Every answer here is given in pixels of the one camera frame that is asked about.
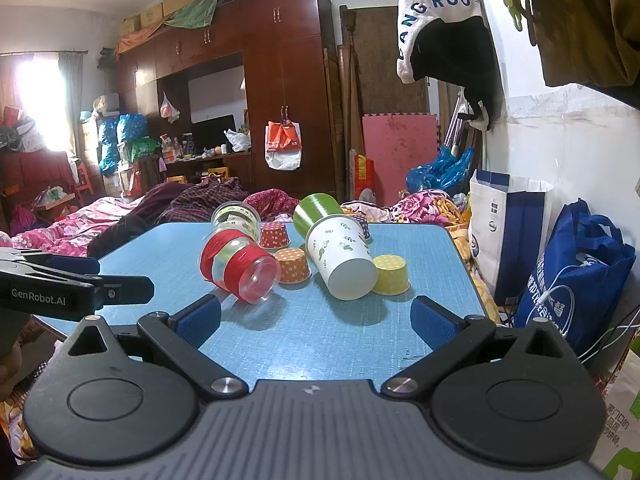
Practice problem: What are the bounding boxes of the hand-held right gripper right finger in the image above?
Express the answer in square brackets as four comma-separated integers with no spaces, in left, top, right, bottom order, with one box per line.
[380,296,576,401]

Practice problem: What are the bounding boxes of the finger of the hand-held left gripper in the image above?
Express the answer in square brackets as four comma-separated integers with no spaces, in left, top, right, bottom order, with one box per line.
[30,253,101,277]
[94,275,154,307]

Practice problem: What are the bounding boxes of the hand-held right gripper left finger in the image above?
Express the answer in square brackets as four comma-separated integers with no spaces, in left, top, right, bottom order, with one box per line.
[65,294,248,402]

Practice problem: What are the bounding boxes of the clear cup with red bands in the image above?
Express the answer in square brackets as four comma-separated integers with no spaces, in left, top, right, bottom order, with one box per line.
[200,225,282,304]

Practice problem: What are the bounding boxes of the white leaf print paper cup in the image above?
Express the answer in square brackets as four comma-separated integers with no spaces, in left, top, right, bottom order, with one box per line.
[305,214,379,301]

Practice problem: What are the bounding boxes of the yellow polka dot paper cup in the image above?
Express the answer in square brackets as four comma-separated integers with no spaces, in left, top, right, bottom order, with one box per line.
[372,254,411,296]

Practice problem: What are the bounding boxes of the clear printed plastic cup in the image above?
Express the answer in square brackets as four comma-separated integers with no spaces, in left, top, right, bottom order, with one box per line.
[210,201,261,241]

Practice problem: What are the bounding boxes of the orange polka dot paper cup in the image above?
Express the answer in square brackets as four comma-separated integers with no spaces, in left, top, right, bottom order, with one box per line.
[274,247,313,285]

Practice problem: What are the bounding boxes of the red polka dot paper cup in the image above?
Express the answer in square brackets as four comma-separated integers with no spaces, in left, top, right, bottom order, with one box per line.
[259,222,292,250]

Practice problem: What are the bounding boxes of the purple polka dot paper cup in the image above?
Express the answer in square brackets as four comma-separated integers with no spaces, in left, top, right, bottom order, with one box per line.
[349,212,372,242]

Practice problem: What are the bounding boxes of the pink floral blanket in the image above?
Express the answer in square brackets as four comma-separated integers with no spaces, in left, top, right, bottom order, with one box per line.
[9,194,147,257]

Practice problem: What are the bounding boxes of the colourful floral quilt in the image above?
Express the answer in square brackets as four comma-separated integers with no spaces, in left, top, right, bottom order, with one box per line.
[344,188,474,232]

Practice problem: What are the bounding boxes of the white and blue paper bag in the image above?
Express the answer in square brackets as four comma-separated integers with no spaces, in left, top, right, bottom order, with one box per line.
[468,168,555,307]

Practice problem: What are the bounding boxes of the dark plaid blanket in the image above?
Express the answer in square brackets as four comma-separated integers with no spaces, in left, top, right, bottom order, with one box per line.
[156,175,252,224]

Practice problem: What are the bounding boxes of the stacked blue plastic bags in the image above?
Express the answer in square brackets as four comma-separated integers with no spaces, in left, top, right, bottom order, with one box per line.
[97,113,149,177]

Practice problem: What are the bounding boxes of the blue plastic bag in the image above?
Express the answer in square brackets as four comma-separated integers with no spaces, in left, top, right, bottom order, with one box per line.
[405,145,475,194]

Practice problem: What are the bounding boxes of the blue fabric tote bag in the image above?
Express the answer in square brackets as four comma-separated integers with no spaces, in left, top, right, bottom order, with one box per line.
[513,198,637,359]

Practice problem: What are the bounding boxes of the grey curtain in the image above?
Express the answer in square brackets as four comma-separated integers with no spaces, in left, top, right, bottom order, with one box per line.
[57,50,84,159]

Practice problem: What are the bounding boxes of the red printed sack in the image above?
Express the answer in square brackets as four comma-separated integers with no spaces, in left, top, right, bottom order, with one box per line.
[353,153,376,204]

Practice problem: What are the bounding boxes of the pink foam mat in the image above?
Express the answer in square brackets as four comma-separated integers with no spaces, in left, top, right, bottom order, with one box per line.
[362,113,439,207]

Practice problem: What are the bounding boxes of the black computer monitor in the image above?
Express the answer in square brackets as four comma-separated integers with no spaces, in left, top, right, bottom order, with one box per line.
[192,114,237,154]

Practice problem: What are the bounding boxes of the white hanging plastic bag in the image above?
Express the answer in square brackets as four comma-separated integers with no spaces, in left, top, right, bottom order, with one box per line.
[159,92,181,124]

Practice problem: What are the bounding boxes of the orange and white plastic bag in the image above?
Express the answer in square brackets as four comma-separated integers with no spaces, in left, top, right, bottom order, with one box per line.
[264,120,304,170]

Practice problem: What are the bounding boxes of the white and green printed bag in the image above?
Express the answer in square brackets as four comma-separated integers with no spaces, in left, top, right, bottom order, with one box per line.
[589,360,640,480]

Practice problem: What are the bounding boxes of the medium cardboard box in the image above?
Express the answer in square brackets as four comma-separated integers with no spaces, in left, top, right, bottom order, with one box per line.
[139,2,165,30]

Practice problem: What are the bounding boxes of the white and black hanging jacket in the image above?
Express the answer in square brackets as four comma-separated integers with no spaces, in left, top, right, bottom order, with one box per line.
[396,0,504,132]

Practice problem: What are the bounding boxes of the dark wooden wardrobe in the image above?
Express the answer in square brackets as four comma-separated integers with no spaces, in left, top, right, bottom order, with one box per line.
[116,0,339,202]

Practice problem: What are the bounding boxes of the green cloth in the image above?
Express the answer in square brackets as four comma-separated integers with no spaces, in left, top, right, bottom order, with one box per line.
[164,0,282,29]

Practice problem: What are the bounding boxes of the olive hanging garment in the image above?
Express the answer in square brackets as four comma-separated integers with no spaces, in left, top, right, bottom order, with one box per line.
[529,0,640,107]

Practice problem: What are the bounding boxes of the white cable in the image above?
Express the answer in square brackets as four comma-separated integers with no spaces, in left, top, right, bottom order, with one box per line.
[524,254,640,362]

